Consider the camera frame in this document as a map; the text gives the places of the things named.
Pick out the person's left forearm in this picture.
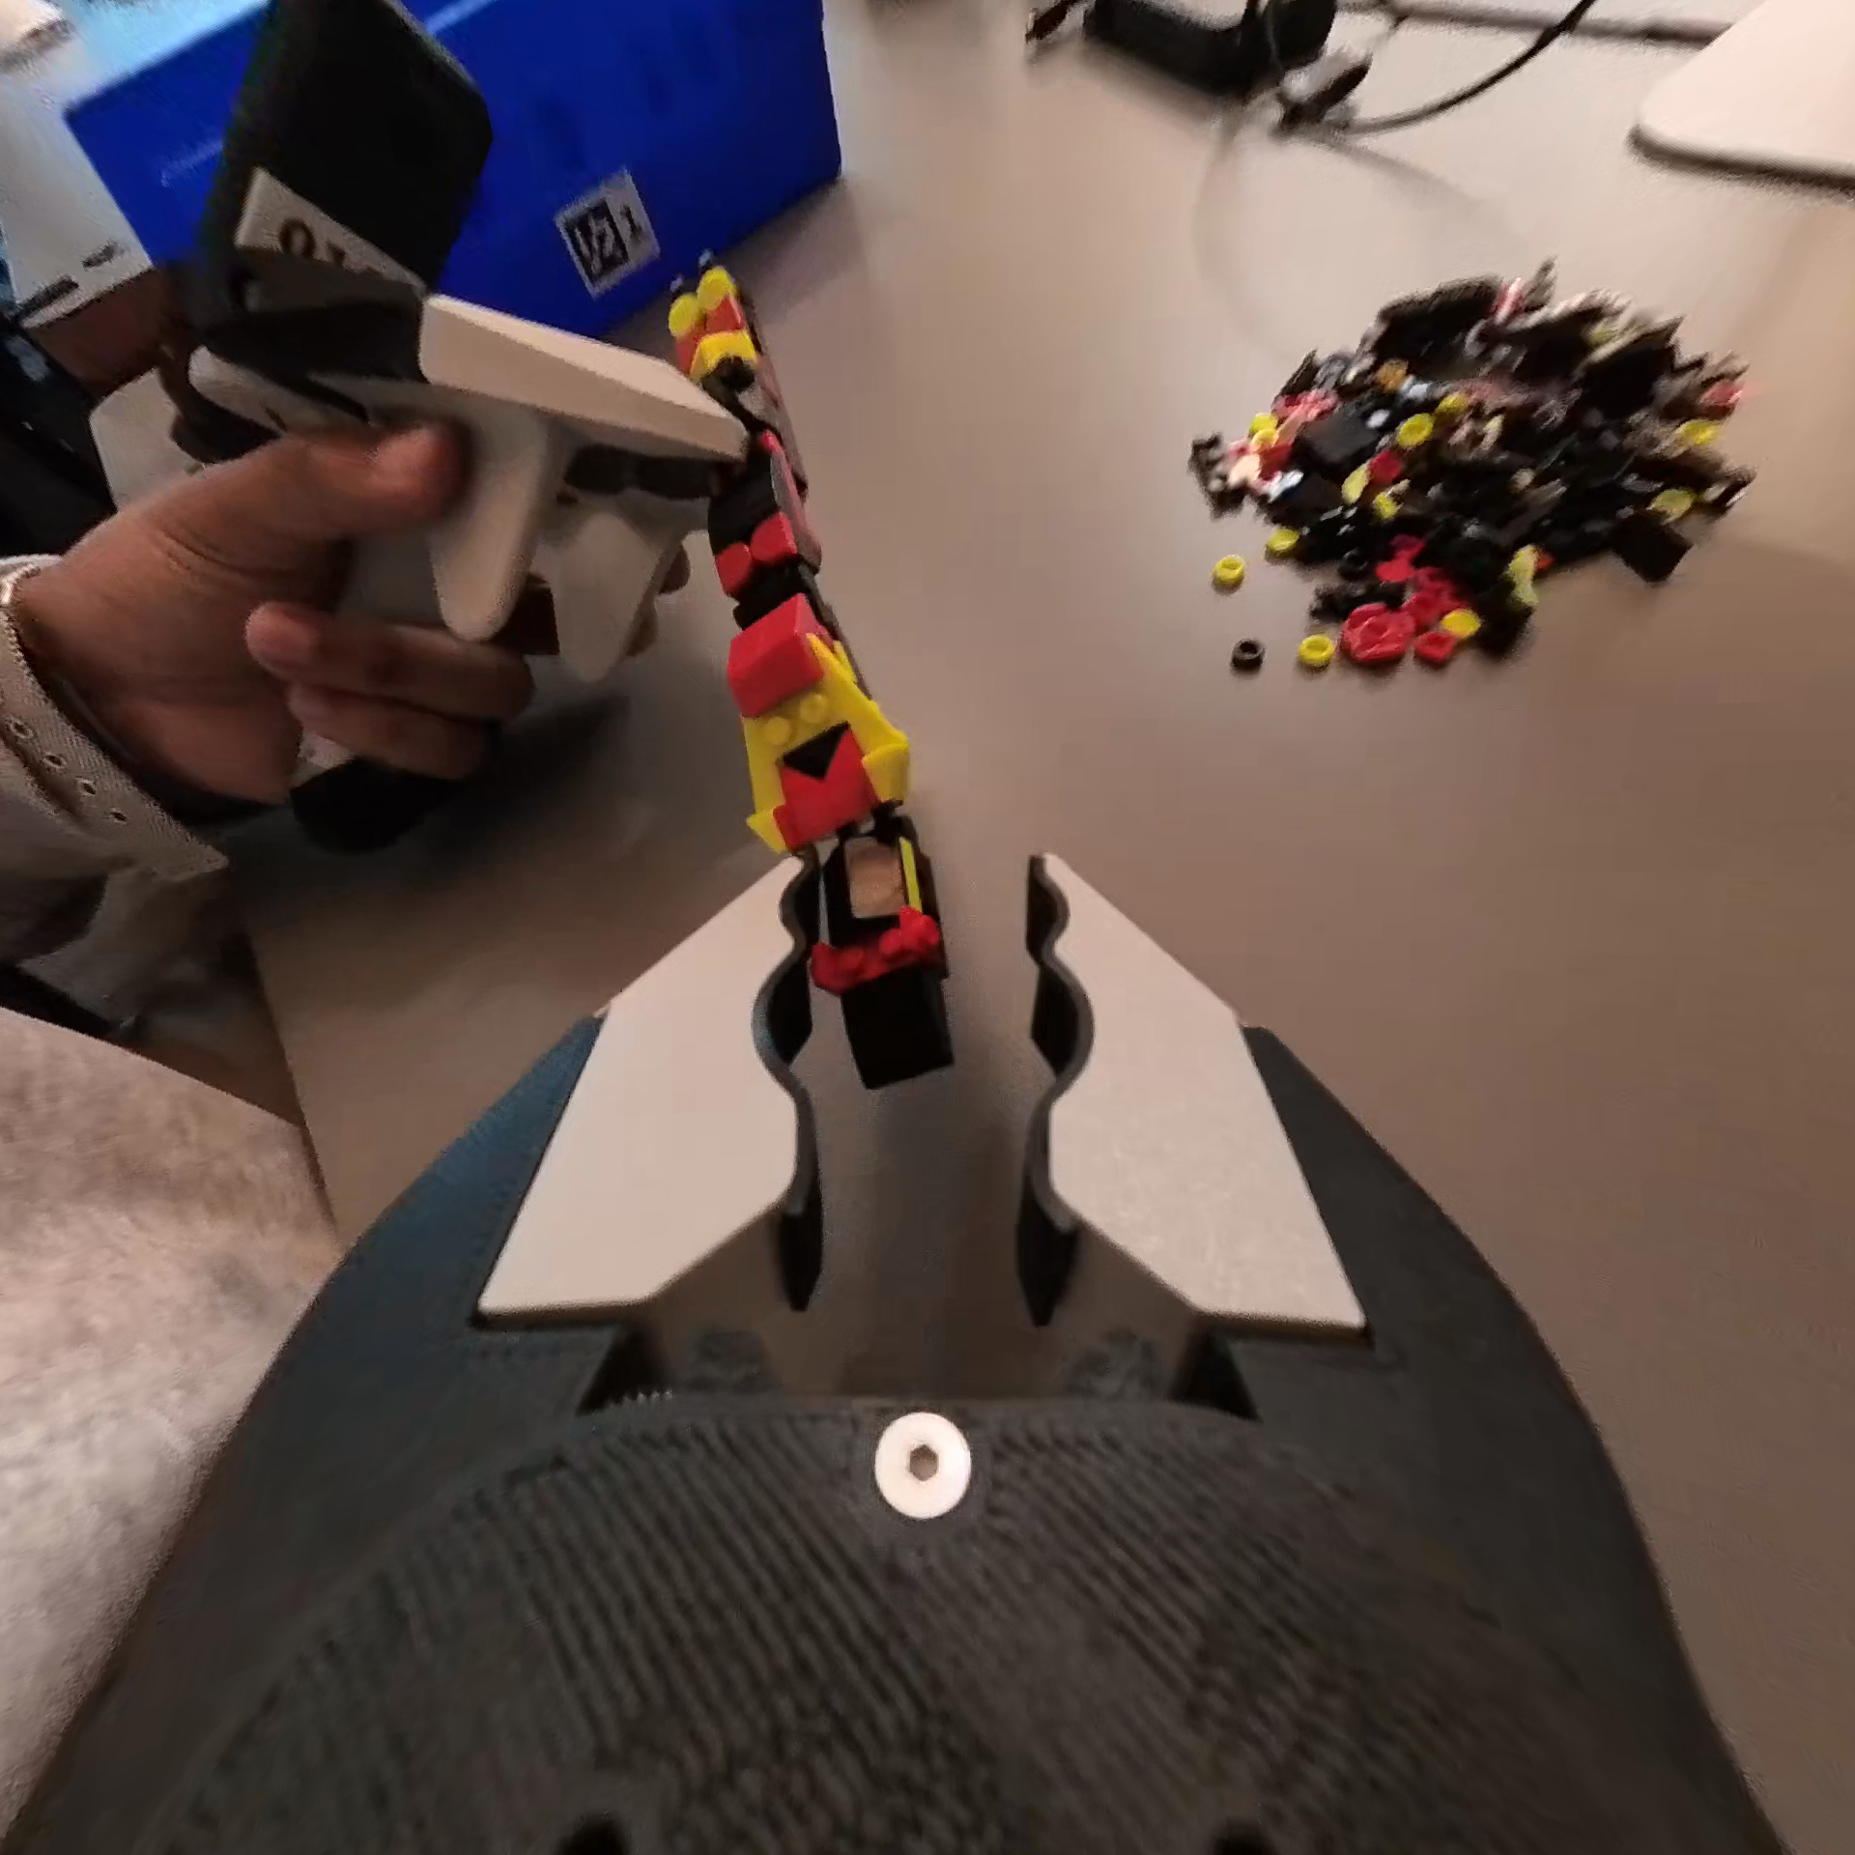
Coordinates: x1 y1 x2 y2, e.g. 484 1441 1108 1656
0 556 234 1003

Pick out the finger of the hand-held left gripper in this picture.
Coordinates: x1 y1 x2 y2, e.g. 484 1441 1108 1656
433 424 695 686
418 294 750 473

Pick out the blue plastic box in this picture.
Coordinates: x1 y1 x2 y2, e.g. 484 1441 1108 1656
63 0 845 337

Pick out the red yellow black lego model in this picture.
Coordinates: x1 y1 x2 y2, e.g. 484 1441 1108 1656
666 261 959 1090

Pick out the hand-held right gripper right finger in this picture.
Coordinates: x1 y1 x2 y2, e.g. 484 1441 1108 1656
1013 853 1370 1336

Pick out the white monitor stand base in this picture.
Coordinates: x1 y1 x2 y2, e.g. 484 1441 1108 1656
1633 0 1855 187

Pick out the black device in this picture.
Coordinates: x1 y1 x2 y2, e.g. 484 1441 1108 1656
1027 0 1342 101

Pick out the black cable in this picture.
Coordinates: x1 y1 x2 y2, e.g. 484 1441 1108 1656
1273 0 1602 134

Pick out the white box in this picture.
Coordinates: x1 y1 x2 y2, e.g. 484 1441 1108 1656
0 58 155 326

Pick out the pile of loose lego pieces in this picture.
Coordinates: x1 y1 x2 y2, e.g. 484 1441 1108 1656
1187 261 1758 668

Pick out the person's left hand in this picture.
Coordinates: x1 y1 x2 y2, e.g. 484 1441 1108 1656
10 424 558 816

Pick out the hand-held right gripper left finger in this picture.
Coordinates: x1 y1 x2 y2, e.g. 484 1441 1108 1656
474 854 828 1323

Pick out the person's grey sweater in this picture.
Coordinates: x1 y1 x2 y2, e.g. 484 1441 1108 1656
0 1007 342 1799

